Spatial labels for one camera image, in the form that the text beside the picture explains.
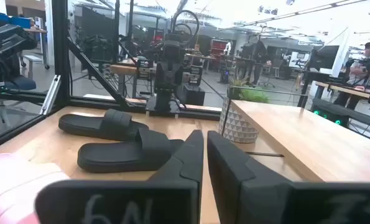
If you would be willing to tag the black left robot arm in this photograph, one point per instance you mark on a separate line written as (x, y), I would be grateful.
(164, 104)

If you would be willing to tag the black aluminium table frame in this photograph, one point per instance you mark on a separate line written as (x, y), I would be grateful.
(60, 46)

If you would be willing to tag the pink rubber slide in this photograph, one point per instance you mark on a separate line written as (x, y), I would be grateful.
(7, 186)

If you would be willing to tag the black computer monitor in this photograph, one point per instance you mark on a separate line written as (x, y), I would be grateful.
(323, 57)

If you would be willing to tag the wooden shelf with black legs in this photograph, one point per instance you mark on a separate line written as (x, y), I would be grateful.
(296, 140)

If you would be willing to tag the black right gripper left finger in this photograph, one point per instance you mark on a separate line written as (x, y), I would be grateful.
(125, 202)

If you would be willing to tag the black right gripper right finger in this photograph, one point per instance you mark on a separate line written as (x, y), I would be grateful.
(250, 199)

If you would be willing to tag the black rubber slide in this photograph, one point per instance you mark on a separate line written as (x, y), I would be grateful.
(79, 126)
(110, 158)

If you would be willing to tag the red cabinet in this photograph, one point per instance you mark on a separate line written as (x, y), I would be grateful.
(219, 53)

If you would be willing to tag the wooden workbench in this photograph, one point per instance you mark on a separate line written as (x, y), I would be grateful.
(352, 91)

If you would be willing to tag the black computer with green lights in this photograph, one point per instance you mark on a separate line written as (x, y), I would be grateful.
(327, 113)

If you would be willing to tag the succulent in white patterned pot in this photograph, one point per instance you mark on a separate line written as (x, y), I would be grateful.
(237, 127)

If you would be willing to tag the dark office chair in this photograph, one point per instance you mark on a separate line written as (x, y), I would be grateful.
(4, 40)

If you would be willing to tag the silver aluminium bracket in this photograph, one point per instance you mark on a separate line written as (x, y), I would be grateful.
(50, 96)

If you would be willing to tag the person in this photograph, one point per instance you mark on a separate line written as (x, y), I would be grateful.
(358, 70)

